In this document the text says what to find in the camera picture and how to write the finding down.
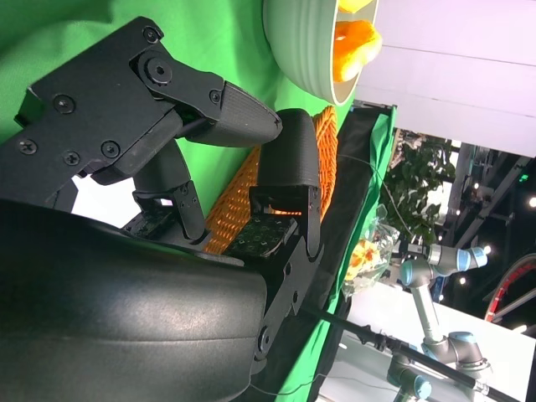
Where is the red curved hose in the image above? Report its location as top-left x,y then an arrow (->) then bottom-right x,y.
484,254 -> 536,323

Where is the green table cloth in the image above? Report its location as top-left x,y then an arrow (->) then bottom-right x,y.
0,0 -> 357,227

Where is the orange white swirl donut bread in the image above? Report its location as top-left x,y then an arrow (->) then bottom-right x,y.
333,19 -> 384,83

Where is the clear plastic snack bag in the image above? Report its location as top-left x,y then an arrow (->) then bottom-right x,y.
341,204 -> 404,301

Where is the green leafy plant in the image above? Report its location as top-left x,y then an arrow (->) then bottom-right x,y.
383,129 -> 457,246

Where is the thin hanging wire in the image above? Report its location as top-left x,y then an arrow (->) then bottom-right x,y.
338,152 -> 415,246

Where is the large plain orange donut bread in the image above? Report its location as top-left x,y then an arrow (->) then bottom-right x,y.
337,0 -> 373,13

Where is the black backdrop curtain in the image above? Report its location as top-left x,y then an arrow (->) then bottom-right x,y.
246,100 -> 397,402

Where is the pale grey-green bowl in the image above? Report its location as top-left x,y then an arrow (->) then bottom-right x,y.
261,0 -> 380,106

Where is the orange wicker basket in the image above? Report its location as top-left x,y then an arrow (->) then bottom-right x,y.
203,104 -> 340,255

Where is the black vertical pole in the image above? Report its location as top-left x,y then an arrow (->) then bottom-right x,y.
299,307 -> 520,402

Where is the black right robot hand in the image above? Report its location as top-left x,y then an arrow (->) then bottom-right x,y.
0,15 -> 327,402

